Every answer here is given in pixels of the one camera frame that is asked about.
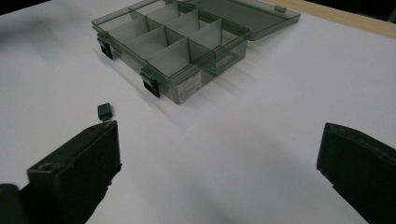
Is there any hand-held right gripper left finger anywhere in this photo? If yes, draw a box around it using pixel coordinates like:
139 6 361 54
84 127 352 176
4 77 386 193
19 120 122 224

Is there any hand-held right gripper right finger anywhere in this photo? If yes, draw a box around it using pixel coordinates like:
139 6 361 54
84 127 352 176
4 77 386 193
316 122 396 224

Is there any small black plug adapter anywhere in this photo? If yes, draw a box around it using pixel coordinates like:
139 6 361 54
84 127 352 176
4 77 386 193
96 102 114 123

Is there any clear grey compartment storage box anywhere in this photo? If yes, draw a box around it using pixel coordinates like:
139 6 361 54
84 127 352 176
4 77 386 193
91 0 302 105

